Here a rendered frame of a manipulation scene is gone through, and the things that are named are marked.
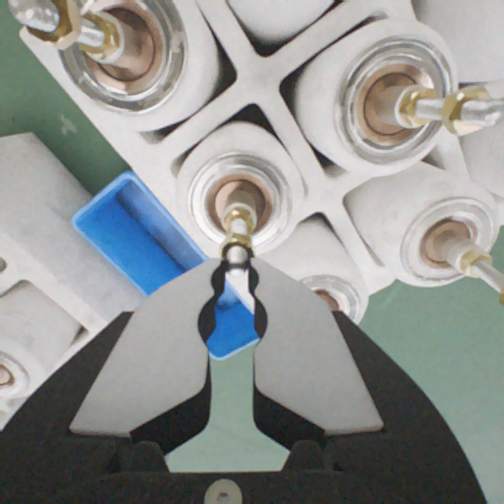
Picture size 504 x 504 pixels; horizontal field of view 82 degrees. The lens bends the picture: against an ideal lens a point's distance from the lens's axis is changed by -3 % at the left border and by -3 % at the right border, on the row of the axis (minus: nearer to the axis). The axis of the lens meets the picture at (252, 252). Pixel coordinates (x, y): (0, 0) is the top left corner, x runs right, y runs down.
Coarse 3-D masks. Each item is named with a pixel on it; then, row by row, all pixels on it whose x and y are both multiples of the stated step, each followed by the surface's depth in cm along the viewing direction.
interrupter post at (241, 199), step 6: (234, 192) 21; (240, 192) 20; (246, 192) 21; (228, 198) 20; (234, 198) 19; (240, 198) 19; (246, 198) 20; (252, 198) 21; (228, 204) 19; (234, 204) 18; (240, 204) 18; (246, 204) 19; (252, 204) 20; (228, 210) 18; (252, 210) 19; (222, 216) 19; (252, 216) 19; (222, 222) 19
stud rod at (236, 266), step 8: (232, 224) 17; (240, 224) 17; (240, 232) 16; (232, 248) 14; (240, 248) 14; (232, 256) 14; (240, 256) 14; (232, 264) 13; (240, 264) 13; (232, 272) 14; (240, 272) 14
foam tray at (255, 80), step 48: (336, 0) 28; (384, 0) 22; (48, 48) 22; (240, 48) 23; (288, 48) 23; (240, 96) 24; (144, 144) 26; (192, 144) 26; (288, 144) 26; (336, 192) 28; (240, 288) 33
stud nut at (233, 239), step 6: (234, 234) 15; (240, 234) 15; (228, 240) 14; (234, 240) 14; (240, 240) 14; (246, 240) 14; (222, 246) 15; (228, 246) 14; (234, 246) 14; (240, 246) 14; (246, 246) 14; (252, 246) 15; (222, 252) 15; (252, 252) 15; (222, 258) 15
